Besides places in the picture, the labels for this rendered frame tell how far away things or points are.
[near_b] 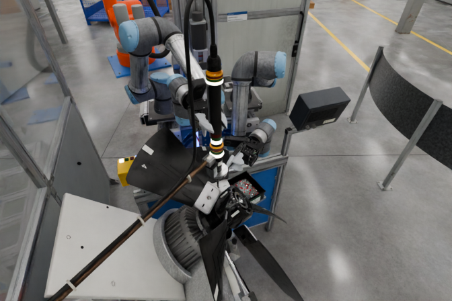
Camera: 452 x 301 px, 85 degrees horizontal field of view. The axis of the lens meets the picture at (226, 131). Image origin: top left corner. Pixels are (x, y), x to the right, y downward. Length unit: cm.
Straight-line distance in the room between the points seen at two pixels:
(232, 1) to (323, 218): 209
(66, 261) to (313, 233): 189
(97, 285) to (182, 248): 26
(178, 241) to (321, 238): 160
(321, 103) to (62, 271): 120
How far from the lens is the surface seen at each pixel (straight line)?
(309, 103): 133
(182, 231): 86
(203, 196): 82
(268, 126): 117
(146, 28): 114
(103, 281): 75
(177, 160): 79
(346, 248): 232
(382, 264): 238
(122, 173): 122
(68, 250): 74
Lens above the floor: 192
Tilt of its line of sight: 39 degrees down
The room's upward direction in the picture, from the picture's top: straight up
